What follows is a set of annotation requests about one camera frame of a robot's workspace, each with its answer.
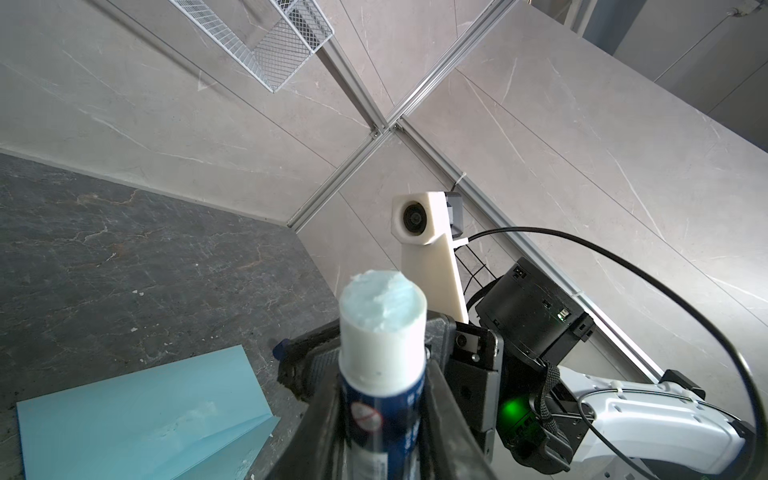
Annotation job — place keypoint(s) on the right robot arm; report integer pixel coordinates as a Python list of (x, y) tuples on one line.
[(551, 418)]

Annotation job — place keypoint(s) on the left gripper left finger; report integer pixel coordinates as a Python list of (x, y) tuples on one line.
[(317, 449)]

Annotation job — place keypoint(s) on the white wire mesh basket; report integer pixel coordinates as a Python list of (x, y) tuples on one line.
[(299, 32)]

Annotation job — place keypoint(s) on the glue stick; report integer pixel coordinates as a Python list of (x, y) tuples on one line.
[(382, 364)]

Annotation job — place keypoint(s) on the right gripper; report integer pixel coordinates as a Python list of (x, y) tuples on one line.
[(472, 356)]

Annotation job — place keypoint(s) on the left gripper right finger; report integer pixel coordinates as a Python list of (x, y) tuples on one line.
[(447, 448)]

